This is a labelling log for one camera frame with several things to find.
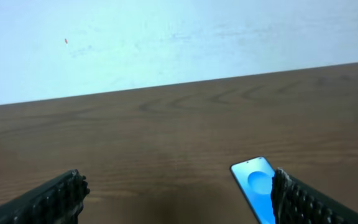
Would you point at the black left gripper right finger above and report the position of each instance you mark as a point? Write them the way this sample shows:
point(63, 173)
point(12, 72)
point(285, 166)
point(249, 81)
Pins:
point(295, 202)

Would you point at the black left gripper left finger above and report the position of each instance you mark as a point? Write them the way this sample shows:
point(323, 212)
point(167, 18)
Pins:
point(59, 200)

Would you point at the blue Galaxy smartphone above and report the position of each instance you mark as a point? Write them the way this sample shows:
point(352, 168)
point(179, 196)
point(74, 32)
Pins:
point(254, 178)

